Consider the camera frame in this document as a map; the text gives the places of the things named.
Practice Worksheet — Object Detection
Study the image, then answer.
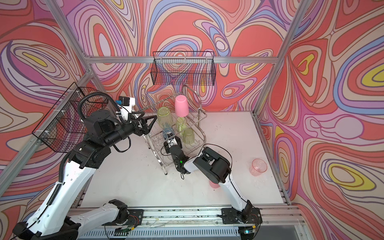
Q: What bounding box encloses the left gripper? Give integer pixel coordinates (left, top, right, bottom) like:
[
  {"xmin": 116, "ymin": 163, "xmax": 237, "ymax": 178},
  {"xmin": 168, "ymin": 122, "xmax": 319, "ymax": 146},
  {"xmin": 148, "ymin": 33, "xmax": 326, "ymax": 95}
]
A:
[{"xmin": 101, "ymin": 110, "xmax": 157, "ymax": 150}]

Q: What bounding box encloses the blue ceramic mug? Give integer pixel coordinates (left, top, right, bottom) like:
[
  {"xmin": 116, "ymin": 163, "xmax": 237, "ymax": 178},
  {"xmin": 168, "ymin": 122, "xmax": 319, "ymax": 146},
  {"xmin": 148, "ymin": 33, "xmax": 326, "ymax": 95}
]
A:
[{"xmin": 162, "ymin": 127, "xmax": 175, "ymax": 141}]

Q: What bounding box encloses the green transparent cup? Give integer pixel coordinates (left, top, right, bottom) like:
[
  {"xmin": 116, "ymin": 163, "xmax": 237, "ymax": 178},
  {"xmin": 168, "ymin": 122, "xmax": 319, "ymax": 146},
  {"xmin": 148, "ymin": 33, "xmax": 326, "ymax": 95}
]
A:
[
  {"xmin": 157, "ymin": 107, "xmax": 174, "ymax": 129},
  {"xmin": 183, "ymin": 128, "xmax": 195, "ymax": 145}
]

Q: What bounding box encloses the light green ceramic mug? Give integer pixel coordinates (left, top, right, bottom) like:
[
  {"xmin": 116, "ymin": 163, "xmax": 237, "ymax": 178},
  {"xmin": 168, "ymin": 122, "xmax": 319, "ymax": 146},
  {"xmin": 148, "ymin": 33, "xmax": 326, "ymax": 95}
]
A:
[{"xmin": 176, "ymin": 117, "xmax": 188, "ymax": 133}]

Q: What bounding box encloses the pink plastic cup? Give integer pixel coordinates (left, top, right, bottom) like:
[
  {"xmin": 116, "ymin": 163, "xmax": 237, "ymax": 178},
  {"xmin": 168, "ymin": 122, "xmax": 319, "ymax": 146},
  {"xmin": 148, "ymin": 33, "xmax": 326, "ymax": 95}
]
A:
[
  {"xmin": 175, "ymin": 95, "xmax": 189, "ymax": 118},
  {"xmin": 209, "ymin": 181, "xmax": 220, "ymax": 189}
]

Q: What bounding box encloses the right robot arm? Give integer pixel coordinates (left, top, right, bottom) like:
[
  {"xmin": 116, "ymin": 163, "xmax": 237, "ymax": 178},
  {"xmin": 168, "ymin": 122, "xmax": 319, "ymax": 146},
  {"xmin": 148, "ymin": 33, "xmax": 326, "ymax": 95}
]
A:
[{"xmin": 162, "ymin": 137, "xmax": 254, "ymax": 224}]

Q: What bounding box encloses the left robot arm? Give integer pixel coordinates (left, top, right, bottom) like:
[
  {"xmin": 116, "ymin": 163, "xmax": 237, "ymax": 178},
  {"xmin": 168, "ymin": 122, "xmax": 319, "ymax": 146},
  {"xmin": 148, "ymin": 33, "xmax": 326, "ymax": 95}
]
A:
[{"xmin": 13, "ymin": 92, "xmax": 157, "ymax": 240}]

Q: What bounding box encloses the steel two-tier dish rack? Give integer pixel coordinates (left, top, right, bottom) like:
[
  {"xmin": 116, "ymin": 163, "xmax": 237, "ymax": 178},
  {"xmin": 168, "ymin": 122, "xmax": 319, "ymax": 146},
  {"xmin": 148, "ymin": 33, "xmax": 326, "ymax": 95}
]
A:
[{"xmin": 136, "ymin": 85, "xmax": 208, "ymax": 175}]

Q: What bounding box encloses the clear pink glass cup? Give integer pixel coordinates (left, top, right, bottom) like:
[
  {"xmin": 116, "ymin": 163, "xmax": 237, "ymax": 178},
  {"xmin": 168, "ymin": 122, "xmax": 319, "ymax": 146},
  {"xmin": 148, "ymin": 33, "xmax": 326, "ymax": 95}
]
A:
[{"xmin": 250, "ymin": 159, "xmax": 268, "ymax": 176}]

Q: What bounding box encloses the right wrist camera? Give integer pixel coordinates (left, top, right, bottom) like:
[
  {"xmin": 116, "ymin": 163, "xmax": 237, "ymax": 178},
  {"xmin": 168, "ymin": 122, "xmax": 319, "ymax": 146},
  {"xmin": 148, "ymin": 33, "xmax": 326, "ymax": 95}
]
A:
[{"xmin": 167, "ymin": 137, "xmax": 178, "ymax": 146}]

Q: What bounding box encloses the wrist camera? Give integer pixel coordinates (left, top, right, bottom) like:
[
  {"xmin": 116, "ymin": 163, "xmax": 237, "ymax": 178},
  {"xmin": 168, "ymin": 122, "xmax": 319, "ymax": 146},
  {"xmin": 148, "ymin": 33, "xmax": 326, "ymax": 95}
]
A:
[
  {"xmin": 116, "ymin": 96, "xmax": 136, "ymax": 121},
  {"xmin": 167, "ymin": 137, "xmax": 178, "ymax": 146}
]

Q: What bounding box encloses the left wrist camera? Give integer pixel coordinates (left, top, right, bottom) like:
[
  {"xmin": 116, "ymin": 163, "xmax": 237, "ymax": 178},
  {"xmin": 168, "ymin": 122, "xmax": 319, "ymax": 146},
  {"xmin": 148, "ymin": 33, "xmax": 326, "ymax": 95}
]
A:
[{"xmin": 116, "ymin": 96, "xmax": 136, "ymax": 121}]

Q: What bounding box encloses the black wire basket back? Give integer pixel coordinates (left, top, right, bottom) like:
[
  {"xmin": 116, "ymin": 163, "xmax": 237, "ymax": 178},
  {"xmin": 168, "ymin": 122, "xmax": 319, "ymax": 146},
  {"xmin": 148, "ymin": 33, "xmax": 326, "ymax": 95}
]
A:
[{"xmin": 151, "ymin": 50, "xmax": 216, "ymax": 86}]

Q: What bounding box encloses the black wire basket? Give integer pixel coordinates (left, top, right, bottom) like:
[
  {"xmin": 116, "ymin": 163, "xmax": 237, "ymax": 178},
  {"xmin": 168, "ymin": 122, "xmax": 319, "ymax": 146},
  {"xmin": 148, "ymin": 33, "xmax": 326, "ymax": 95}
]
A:
[
  {"xmin": 32, "ymin": 83, "xmax": 98, "ymax": 153},
  {"xmin": 151, "ymin": 50, "xmax": 216, "ymax": 86}
]

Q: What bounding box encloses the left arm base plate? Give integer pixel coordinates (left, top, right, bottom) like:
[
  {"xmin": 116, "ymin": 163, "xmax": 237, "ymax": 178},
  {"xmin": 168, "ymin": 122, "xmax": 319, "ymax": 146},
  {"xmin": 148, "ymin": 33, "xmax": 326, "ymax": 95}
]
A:
[{"xmin": 104, "ymin": 209, "xmax": 144, "ymax": 227}]

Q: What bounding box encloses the black wire basket left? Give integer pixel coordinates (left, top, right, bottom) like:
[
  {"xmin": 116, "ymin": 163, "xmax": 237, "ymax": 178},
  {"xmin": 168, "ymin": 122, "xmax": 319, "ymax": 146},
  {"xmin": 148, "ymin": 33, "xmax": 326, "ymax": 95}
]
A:
[{"xmin": 32, "ymin": 83, "xmax": 98, "ymax": 153}]

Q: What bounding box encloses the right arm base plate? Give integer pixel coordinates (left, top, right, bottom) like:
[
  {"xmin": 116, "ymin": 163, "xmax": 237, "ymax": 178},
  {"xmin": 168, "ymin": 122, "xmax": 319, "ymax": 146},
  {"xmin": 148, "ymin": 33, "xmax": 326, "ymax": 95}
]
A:
[{"xmin": 217, "ymin": 208, "xmax": 263, "ymax": 226}]

